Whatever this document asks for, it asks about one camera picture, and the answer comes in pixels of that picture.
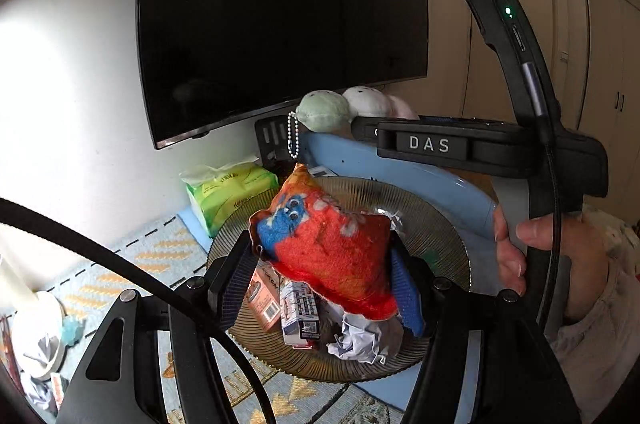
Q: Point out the red blue plush toy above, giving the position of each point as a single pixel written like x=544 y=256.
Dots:
x=330 y=249

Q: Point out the small lavender paper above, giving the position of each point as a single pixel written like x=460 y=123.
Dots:
x=360 y=341

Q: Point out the patterned woven mat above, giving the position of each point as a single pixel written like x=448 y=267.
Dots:
x=145 y=249

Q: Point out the white crumpled paper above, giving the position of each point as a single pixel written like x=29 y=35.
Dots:
x=44 y=349

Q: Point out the long printed box with barcode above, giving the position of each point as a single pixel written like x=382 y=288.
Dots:
x=300 y=314

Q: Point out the small pink cartoon box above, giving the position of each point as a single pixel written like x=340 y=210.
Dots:
x=262 y=299

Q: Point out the black television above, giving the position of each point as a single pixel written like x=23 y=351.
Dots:
x=280 y=19

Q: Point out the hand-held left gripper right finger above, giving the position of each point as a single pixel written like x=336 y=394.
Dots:
x=409 y=304

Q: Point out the light blue tray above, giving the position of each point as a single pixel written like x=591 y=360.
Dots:
x=425 y=184

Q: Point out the white wardrobe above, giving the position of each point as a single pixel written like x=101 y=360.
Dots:
x=600 y=54

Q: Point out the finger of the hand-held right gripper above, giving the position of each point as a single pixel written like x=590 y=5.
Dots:
x=365 y=129

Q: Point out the pink white green dango plush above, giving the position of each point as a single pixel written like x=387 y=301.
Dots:
x=325 y=111

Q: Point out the white desk lamp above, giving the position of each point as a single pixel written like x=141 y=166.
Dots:
x=30 y=329

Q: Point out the green tissue pack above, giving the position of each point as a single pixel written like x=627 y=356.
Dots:
x=230 y=199

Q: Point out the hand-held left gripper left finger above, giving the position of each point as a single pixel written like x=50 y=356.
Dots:
x=239 y=286

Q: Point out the black slotted stand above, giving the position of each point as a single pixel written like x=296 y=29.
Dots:
x=270 y=139

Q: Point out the ribbed glass plate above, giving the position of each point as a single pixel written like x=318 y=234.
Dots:
x=425 y=224

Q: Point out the person's right forearm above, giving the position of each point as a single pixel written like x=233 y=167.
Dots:
x=605 y=354

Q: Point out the person's right hand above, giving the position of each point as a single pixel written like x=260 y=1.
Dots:
x=585 y=264

